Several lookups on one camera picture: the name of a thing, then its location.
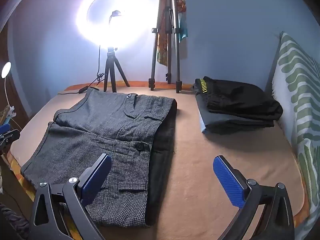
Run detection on small black tripod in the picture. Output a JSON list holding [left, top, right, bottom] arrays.
[[104, 46, 130, 93]]

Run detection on white round lamp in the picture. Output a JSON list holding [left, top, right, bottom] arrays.
[[1, 62, 12, 108]]

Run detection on dark striped cloth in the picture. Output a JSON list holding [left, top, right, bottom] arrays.
[[0, 202, 30, 240]]

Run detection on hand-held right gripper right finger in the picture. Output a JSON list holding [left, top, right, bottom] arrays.
[[213, 155, 295, 240]]

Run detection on grey checked pants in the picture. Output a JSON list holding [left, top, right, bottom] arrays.
[[20, 88, 178, 228]]

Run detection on dark grey folded pants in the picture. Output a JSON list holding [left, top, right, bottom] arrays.
[[196, 94, 275, 135]]

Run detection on tan woven item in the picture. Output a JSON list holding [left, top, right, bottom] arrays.
[[0, 105, 16, 124]]

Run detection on tall grey tripod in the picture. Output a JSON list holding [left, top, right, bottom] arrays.
[[149, 0, 183, 93]]

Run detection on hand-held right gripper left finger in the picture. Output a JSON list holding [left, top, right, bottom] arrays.
[[29, 153, 112, 240]]

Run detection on tan blanket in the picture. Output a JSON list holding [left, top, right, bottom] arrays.
[[10, 86, 304, 240]]

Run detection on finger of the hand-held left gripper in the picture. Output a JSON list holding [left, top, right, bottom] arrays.
[[0, 123, 21, 155]]

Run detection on ring light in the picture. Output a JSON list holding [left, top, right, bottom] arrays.
[[76, 0, 148, 49]]

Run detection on black pants with yellow print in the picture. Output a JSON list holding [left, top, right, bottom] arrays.
[[194, 76, 283, 121]]

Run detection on black power cable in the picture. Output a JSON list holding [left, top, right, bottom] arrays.
[[57, 44, 105, 95]]

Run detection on teal hanging cloth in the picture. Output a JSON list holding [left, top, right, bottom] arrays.
[[179, 12, 188, 40]]

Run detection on orange patterned hanging cloth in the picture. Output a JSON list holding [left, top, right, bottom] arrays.
[[157, 0, 188, 67]]

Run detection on green striped pillow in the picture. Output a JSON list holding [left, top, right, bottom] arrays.
[[271, 31, 320, 230]]

